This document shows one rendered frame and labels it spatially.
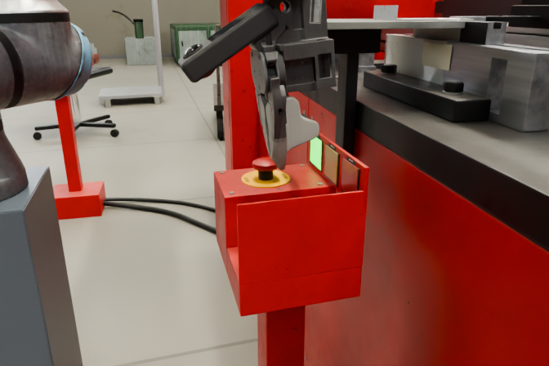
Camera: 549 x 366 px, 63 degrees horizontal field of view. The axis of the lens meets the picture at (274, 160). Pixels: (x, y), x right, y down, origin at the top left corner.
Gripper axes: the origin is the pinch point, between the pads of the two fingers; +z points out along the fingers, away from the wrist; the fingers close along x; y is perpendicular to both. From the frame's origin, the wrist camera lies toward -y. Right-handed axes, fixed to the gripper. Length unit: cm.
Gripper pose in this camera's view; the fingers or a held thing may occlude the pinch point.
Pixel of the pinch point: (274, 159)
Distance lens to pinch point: 55.3
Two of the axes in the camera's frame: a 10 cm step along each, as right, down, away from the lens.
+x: -2.5, -3.0, 9.2
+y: 9.6, -1.7, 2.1
